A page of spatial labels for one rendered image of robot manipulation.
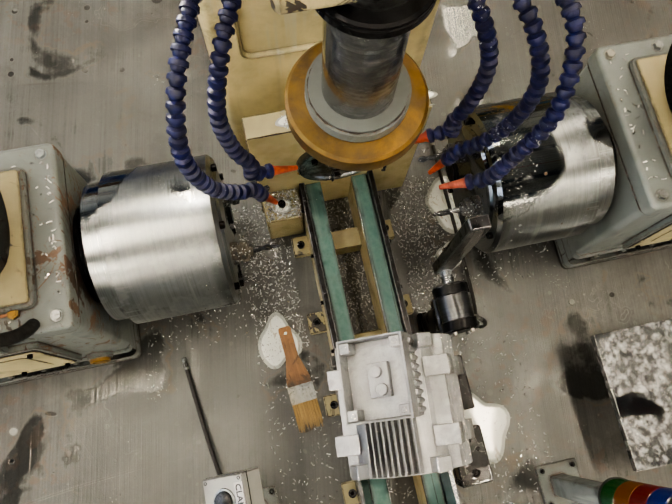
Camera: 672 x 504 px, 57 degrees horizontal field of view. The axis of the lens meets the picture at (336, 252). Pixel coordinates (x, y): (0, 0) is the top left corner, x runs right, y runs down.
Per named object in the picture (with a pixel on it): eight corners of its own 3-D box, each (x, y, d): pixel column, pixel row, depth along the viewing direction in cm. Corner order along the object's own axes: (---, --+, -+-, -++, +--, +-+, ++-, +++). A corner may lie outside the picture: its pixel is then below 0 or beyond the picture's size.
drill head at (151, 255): (49, 219, 114) (-21, 165, 90) (245, 183, 117) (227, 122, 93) (63, 352, 108) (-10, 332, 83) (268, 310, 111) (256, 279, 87)
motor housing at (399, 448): (356, 354, 112) (316, 348, 95) (459, 336, 106) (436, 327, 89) (372, 468, 107) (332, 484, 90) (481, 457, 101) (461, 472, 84)
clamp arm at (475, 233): (430, 261, 106) (465, 213, 81) (447, 257, 106) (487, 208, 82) (435, 280, 105) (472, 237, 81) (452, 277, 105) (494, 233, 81)
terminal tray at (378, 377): (349, 345, 97) (333, 342, 90) (414, 334, 93) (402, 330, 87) (360, 423, 94) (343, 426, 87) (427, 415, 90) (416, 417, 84)
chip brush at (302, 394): (271, 331, 121) (271, 330, 120) (295, 323, 122) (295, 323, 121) (300, 434, 116) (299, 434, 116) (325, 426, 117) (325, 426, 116)
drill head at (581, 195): (396, 155, 120) (417, 88, 96) (593, 118, 123) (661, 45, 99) (428, 277, 113) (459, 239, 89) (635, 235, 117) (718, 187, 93)
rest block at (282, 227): (265, 212, 128) (260, 192, 116) (298, 206, 128) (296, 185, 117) (270, 239, 126) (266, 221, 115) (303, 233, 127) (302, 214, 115)
